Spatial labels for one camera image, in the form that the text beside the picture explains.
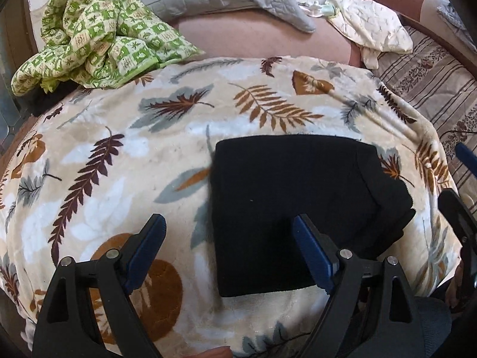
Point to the green patterned cloth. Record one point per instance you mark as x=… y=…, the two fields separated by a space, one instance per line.
x=100 y=44

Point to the brown headboard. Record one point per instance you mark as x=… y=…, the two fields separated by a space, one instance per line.
x=423 y=16

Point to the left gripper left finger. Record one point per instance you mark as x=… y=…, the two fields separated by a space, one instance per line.
x=67 y=325

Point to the person left hand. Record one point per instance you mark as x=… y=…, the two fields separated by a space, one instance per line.
x=220 y=352

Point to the cream crumpled quilt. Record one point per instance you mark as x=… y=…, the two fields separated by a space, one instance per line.
x=373 y=27

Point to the black pants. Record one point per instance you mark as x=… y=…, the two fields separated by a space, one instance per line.
x=260 y=184

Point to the leaf pattern fleece blanket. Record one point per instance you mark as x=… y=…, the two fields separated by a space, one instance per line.
x=91 y=172

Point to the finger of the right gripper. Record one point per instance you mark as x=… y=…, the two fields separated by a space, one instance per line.
x=466 y=157
x=463 y=224

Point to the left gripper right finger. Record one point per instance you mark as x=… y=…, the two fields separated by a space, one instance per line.
x=370 y=311

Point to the small mint green item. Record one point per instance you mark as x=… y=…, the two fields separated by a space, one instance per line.
x=316 y=10

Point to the pink mattress sheet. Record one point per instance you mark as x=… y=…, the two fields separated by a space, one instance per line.
x=255 y=33

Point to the striped floral bedsheet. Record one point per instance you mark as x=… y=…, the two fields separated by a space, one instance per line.
x=444 y=92

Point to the blue jeans leg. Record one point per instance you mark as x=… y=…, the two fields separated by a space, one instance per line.
x=436 y=323

